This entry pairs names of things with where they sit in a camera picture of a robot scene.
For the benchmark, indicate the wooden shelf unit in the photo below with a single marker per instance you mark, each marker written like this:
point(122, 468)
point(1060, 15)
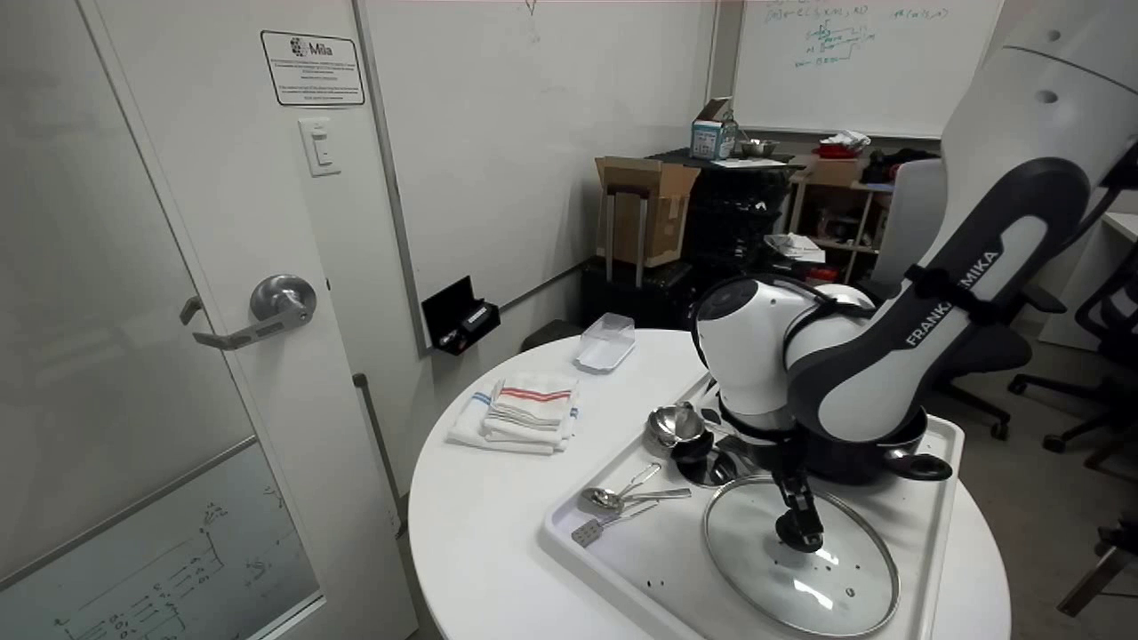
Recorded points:
point(837, 208)

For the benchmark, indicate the white paper stack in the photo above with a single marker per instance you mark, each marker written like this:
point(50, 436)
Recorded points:
point(798, 247)

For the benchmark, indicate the small blue box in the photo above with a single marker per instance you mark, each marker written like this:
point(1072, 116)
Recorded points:
point(713, 135)

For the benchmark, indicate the small steel measuring cup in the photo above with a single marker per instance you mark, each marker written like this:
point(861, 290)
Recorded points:
point(671, 425)

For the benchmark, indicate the black floor stand leg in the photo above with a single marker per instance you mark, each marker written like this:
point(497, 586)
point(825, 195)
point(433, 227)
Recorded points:
point(1095, 570)

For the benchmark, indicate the large wall whiteboard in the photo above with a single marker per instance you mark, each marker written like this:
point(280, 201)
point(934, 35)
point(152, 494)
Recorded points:
point(535, 142)

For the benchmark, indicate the plain white folded cloth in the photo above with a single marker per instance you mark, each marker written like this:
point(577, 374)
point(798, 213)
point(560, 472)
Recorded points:
point(484, 432)

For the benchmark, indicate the white door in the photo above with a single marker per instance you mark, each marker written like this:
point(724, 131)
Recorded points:
point(214, 414)

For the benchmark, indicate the dark steel measuring cup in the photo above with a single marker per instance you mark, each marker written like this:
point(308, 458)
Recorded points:
point(740, 456)

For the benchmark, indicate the black office chair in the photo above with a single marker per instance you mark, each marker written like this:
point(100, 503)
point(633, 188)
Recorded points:
point(1114, 320)

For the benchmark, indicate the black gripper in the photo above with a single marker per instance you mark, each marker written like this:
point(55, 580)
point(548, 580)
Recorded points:
point(794, 468)

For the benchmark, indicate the steel measuring spoons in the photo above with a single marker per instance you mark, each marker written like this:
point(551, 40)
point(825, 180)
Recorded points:
point(618, 494)

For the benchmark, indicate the red and white item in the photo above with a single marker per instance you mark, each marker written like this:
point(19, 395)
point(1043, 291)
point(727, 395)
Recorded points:
point(845, 142)

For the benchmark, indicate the grey office chair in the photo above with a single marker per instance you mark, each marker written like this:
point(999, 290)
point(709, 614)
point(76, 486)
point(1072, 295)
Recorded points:
point(911, 226)

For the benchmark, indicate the small wall whiteboard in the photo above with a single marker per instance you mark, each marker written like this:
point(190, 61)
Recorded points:
point(866, 72)

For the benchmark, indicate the white plastic tray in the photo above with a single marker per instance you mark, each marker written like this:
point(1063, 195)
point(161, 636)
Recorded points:
point(645, 561)

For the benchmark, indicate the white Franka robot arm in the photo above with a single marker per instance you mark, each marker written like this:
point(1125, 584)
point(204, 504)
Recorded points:
point(1018, 117)

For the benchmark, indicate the clear plastic container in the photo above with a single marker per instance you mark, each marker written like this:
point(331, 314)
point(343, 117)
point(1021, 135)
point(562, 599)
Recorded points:
point(606, 342)

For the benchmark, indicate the white light switch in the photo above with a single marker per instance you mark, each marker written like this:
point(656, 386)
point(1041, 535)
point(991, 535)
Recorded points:
point(323, 147)

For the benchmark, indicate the white cloth with red stripe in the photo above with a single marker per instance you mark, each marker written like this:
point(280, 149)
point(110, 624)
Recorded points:
point(535, 403)

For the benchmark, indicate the black measuring cup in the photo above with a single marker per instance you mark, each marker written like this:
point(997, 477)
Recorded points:
point(696, 456)

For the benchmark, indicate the white door sign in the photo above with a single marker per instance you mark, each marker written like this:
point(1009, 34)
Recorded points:
point(314, 67)

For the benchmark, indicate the glass lid with black knob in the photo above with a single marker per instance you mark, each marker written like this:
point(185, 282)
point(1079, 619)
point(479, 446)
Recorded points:
point(830, 592)

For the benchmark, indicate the small grey measuring spoon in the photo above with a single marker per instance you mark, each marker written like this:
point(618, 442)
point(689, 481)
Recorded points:
point(588, 535)

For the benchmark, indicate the tall black cabinet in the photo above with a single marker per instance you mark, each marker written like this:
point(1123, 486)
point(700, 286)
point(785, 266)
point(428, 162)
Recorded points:
point(733, 226)

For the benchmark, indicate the black marker holder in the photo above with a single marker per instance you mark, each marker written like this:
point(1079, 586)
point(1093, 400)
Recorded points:
point(458, 316)

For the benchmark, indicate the open cardboard box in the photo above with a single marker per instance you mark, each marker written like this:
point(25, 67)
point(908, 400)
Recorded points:
point(645, 208)

